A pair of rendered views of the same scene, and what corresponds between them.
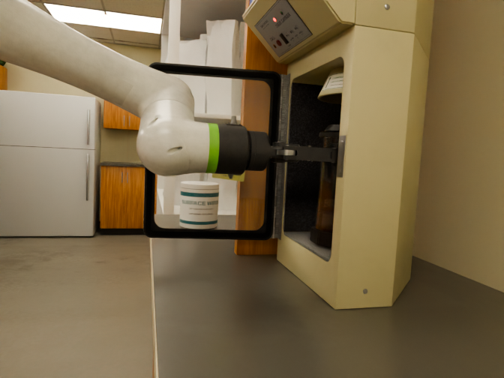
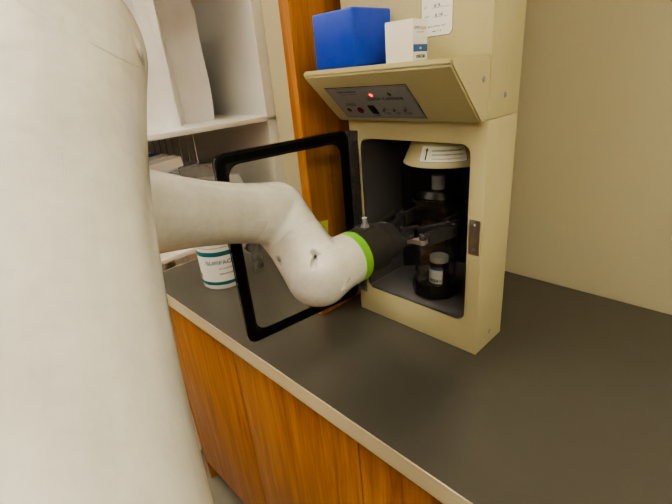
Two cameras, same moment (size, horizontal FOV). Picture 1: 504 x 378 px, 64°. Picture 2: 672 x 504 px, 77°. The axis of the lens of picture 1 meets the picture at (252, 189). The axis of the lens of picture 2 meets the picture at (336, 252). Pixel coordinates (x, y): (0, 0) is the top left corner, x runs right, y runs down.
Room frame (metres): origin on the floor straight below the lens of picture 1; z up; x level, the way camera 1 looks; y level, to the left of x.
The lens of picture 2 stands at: (0.16, 0.42, 1.51)
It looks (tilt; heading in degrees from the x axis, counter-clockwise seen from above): 23 degrees down; 332
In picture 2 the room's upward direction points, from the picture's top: 5 degrees counter-clockwise
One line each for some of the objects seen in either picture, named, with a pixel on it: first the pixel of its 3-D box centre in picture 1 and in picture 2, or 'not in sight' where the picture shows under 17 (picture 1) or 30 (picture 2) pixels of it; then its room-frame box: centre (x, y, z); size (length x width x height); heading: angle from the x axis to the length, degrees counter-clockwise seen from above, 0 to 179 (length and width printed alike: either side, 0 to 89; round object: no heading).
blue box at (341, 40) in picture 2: not in sight; (352, 39); (0.88, -0.03, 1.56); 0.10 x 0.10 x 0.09; 15
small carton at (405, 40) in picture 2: not in sight; (406, 41); (0.76, -0.07, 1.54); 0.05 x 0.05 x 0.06; 23
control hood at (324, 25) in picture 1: (289, 18); (388, 94); (0.80, -0.05, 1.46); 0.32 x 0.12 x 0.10; 15
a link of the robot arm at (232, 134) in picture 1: (230, 147); (365, 248); (0.76, 0.04, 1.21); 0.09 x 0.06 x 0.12; 15
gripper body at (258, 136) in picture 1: (268, 151); (390, 238); (0.77, -0.03, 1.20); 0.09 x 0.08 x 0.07; 105
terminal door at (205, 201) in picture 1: (212, 154); (297, 236); (0.94, 0.10, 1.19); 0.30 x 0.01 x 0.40; 98
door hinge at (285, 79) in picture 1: (280, 157); (356, 217); (0.96, -0.06, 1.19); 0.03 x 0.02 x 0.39; 15
